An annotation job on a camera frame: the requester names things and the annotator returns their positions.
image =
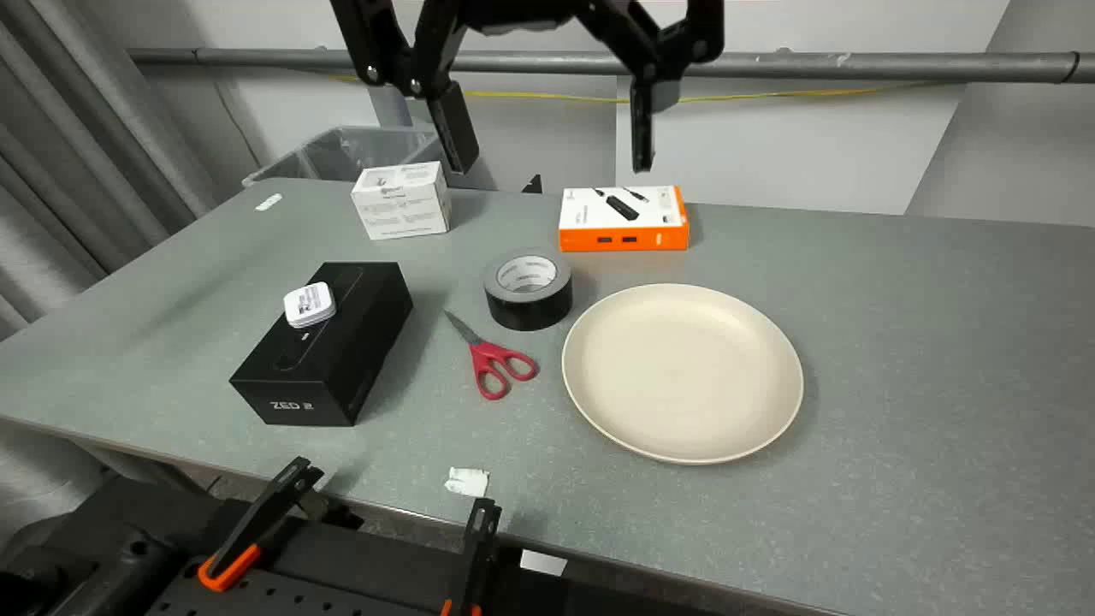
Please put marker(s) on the black workbench base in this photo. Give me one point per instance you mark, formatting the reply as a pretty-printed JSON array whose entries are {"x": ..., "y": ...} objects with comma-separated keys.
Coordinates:
[{"x": 136, "y": 550}]

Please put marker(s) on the black tape roll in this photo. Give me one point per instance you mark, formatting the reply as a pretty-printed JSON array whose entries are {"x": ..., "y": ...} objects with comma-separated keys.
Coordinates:
[{"x": 529, "y": 288}]

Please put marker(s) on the small white charger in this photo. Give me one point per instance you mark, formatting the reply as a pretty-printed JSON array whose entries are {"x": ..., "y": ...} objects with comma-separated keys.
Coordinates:
[{"x": 310, "y": 305}]

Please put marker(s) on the grey curtain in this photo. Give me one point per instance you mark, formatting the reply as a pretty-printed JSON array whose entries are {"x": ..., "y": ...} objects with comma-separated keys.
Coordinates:
[{"x": 93, "y": 168}]

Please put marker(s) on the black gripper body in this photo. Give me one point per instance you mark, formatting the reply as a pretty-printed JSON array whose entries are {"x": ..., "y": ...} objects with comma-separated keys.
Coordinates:
[{"x": 418, "y": 66}]

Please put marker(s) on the black rectangular box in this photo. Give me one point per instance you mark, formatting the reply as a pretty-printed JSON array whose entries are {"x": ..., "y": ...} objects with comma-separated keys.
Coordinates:
[{"x": 323, "y": 375}]

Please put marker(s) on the grey horizontal metal pipe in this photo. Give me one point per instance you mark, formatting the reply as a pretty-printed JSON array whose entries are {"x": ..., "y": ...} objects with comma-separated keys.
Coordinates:
[{"x": 889, "y": 66}]

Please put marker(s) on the left orange black clamp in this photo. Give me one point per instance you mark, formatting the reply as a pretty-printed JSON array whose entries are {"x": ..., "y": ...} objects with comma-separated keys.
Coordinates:
[{"x": 244, "y": 542}]

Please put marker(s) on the beige round plate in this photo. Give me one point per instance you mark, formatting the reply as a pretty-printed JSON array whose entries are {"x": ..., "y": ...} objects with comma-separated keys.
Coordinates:
[{"x": 681, "y": 375}]

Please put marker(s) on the orange black clamp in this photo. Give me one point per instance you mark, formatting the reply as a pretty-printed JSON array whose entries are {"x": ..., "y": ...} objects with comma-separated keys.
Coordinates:
[
  {"x": 244, "y": 542},
  {"x": 469, "y": 572}
]

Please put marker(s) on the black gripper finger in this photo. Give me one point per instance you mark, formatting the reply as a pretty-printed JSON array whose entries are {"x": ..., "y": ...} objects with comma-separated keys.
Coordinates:
[
  {"x": 454, "y": 126},
  {"x": 642, "y": 126}
]

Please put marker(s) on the right orange black clamp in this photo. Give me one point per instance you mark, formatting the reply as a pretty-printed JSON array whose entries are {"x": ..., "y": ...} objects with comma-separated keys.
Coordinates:
[{"x": 469, "y": 572}]

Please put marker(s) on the white cardboard box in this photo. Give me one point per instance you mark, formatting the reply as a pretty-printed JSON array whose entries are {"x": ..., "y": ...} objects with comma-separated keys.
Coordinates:
[{"x": 401, "y": 199}]

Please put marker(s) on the red handled scissors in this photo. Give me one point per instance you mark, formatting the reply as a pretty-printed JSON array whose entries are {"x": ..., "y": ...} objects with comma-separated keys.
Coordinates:
[{"x": 495, "y": 363}]

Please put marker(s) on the white sticker on table edge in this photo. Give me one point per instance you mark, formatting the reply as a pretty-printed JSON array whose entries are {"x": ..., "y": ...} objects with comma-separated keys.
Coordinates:
[{"x": 466, "y": 479}]

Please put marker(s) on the orange and white box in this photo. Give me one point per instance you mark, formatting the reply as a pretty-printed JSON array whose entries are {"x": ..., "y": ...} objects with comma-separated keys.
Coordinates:
[{"x": 624, "y": 220}]

